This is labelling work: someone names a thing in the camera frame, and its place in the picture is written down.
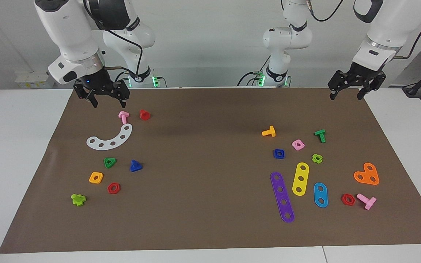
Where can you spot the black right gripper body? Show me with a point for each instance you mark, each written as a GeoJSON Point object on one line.
{"type": "Point", "coordinates": [99, 82]}

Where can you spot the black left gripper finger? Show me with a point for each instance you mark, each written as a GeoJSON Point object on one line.
{"type": "Point", "coordinates": [333, 93]}
{"type": "Point", "coordinates": [361, 93]}

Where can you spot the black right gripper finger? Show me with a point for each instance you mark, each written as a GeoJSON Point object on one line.
{"type": "Point", "coordinates": [94, 100]}
{"type": "Point", "coordinates": [125, 96]}

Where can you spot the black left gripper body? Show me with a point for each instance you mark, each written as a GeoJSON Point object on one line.
{"type": "Point", "coordinates": [356, 76]}

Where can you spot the blue triangle-head screw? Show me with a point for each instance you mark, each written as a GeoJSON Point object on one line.
{"type": "Point", "coordinates": [135, 168]}

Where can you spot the blue square nut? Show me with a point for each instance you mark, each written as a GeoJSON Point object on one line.
{"type": "Point", "coordinates": [275, 155]}

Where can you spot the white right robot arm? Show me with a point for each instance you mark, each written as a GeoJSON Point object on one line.
{"type": "Point", "coordinates": [71, 29]}

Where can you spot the pink plastic screw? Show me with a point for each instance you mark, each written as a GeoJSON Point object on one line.
{"type": "Point", "coordinates": [367, 201]}
{"type": "Point", "coordinates": [123, 117]}

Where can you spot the red plastic screw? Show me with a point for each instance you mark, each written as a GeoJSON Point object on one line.
{"type": "Point", "coordinates": [144, 114]}

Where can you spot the dark green plastic screw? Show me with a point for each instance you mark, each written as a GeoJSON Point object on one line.
{"type": "Point", "coordinates": [321, 136]}

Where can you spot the pink square nut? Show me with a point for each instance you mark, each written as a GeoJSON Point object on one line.
{"type": "Point", "coordinates": [301, 142]}

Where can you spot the green triangle nut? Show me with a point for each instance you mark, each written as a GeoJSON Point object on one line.
{"type": "Point", "coordinates": [105, 160]}

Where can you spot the lime cross nut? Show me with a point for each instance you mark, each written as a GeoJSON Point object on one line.
{"type": "Point", "coordinates": [314, 158]}

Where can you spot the orange-yellow plastic screw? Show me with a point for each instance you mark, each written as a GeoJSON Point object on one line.
{"type": "Point", "coordinates": [270, 132]}

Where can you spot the orange square nut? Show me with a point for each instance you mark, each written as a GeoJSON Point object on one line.
{"type": "Point", "coordinates": [92, 178]}

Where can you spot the red hex nut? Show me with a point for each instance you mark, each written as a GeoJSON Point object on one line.
{"type": "Point", "coordinates": [110, 189]}
{"type": "Point", "coordinates": [344, 200]}

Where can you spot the lime cross-head screw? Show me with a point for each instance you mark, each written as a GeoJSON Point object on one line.
{"type": "Point", "coordinates": [78, 200]}

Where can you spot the white curved five-hole plate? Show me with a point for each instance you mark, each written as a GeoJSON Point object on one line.
{"type": "Point", "coordinates": [117, 140]}

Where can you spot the white power strip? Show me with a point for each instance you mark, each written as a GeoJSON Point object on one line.
{"type": "Point", "coordinates": [35, 80]}

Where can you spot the orange heart-shaped plate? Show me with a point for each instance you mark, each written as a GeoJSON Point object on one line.
{"type": "Point", "coordinates": [367, 175]}

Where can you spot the yellow three-hole plate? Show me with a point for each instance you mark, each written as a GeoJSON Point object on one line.
{"type": "Point", "coordinates": [300, 173]}

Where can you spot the blue two-hole plate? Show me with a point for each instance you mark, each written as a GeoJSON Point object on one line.
{"type": "Point", "coordinates": [320, 195]}

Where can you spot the purple four-hole strip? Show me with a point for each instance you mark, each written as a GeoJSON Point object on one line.
{"type": "Point", "coordinates": [281, 196]}

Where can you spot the brown paper mat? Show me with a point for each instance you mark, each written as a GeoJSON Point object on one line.
{"type": "Point", "coordinates": [203, 190]}

